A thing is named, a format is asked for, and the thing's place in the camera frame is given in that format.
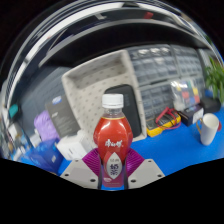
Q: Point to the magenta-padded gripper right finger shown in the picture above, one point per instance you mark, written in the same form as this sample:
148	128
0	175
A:
146	171

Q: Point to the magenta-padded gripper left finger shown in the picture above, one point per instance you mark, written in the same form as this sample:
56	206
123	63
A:
78	171

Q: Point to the red drink bottle white cap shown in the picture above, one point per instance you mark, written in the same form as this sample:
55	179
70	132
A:
112	133

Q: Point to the white carton box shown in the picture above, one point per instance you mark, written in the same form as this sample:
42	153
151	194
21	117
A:
71	148

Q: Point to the blue printed box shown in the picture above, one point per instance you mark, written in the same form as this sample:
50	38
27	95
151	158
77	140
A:
43	156

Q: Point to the yellow multimeter with red leads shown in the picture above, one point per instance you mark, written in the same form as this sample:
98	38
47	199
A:
163	128

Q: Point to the purple plastic bag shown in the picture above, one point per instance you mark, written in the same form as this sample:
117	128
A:
46	126

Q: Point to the dark grey upright box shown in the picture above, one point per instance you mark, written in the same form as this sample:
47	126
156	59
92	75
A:
61	115

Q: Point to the black printed product box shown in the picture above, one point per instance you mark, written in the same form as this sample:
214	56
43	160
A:
192	116

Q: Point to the black rounded speaker case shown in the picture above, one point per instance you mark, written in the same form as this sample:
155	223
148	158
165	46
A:
131	100

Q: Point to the grey small-parts drawer cabinet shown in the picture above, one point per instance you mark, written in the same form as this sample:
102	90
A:
155	98
151	65
188	61

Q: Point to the white mug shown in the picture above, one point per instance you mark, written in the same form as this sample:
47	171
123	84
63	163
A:
210	128

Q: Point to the teal tool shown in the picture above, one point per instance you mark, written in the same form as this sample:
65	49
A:
13	111

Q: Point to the green potted plant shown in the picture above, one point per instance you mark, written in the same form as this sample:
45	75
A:
215	80

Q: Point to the dark workbench shelf with equipment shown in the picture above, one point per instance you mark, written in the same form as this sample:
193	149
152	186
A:
100	36

